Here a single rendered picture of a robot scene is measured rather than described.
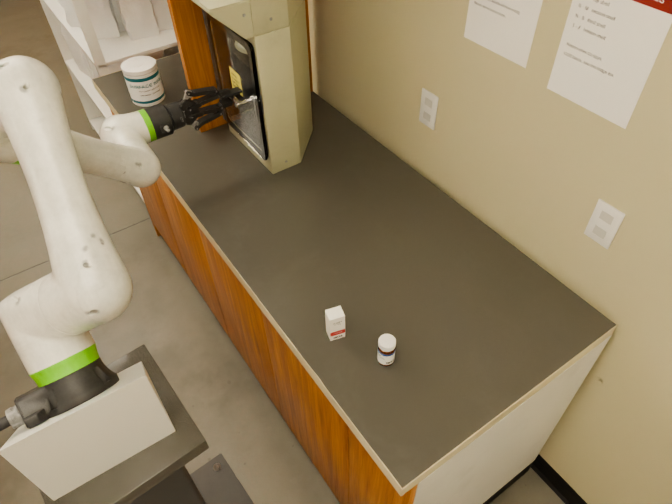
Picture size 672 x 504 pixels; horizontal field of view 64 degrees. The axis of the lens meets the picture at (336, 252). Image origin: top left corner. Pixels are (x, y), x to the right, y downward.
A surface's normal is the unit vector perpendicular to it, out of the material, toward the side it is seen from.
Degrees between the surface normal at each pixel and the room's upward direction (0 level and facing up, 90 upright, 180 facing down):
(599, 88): 90
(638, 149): 90
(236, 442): 0
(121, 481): 0
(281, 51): 90
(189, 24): 90
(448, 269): 0
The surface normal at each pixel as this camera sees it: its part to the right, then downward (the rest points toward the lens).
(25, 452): 0.55, 0.60
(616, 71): -0.82, 0.43
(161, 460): -0.02, -0.69
